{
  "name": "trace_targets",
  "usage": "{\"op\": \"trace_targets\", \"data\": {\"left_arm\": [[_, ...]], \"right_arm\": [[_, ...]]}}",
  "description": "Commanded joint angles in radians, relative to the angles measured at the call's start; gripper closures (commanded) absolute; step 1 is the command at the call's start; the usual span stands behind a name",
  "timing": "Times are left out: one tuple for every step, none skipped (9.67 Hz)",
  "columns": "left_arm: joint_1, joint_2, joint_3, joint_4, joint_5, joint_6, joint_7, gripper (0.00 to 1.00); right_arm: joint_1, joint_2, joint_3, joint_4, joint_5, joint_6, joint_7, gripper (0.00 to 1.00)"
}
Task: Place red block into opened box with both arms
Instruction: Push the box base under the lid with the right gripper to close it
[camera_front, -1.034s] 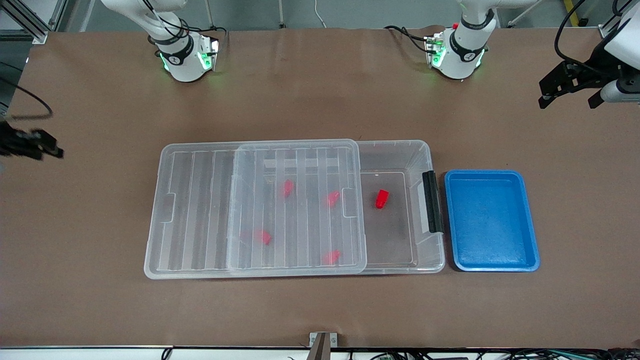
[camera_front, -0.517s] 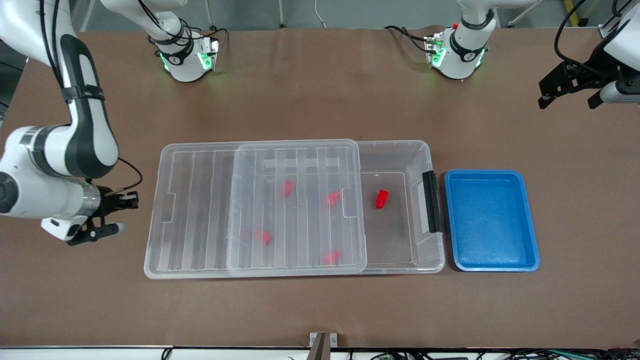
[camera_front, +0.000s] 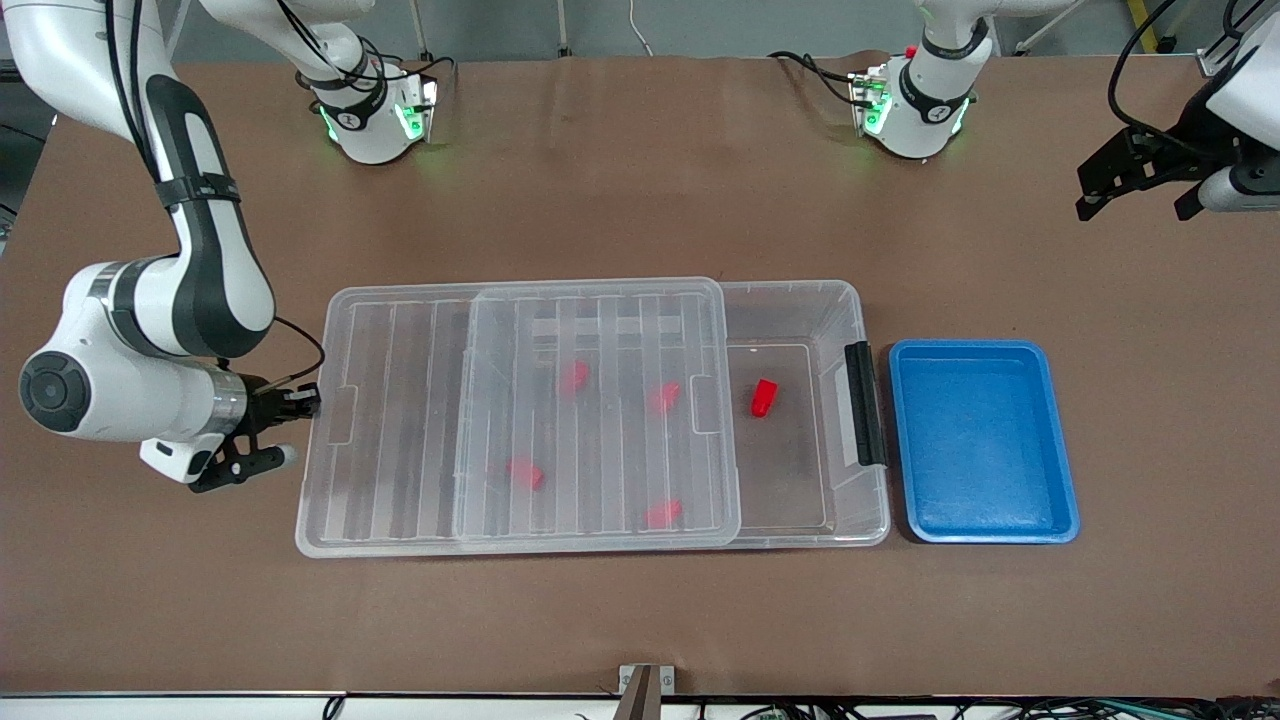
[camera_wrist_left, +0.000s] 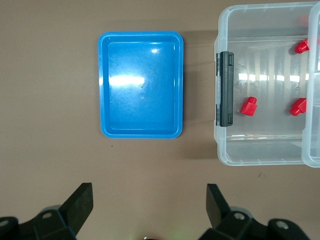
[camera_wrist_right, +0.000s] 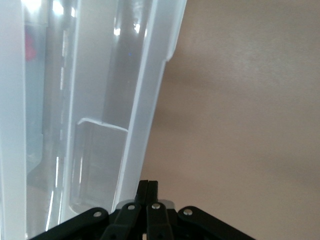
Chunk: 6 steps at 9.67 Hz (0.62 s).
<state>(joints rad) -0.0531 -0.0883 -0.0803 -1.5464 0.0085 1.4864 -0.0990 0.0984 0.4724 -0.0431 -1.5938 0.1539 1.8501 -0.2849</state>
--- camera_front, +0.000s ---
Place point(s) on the metal table edge bracket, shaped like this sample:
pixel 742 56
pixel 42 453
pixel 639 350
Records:
pixel 645 690

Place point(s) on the aluminium frame profile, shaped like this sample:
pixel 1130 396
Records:
pixel 1215 60

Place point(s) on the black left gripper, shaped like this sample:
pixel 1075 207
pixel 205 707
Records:
pixel 1172 152

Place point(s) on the blue plastic tray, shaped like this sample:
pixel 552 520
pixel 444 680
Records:
pixel 985 450

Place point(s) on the clear plastic box lid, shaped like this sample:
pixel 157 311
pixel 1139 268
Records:
pixel 400 430

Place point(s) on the grey metal post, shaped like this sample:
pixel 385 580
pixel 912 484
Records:
pixel 420 25
pixel 564 25

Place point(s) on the red toy block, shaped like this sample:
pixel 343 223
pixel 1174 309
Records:
pixel 574 377
pixel 663 513
pixel 665 397
pixel 765 397
pixel 525 472

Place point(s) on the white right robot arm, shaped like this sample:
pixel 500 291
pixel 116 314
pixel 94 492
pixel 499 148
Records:
pixel 200 280

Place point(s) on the clear plastic storage box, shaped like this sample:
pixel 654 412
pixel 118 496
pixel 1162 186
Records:
pixel 780 480

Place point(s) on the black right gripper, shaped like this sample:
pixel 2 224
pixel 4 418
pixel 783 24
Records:
pixel 266 406

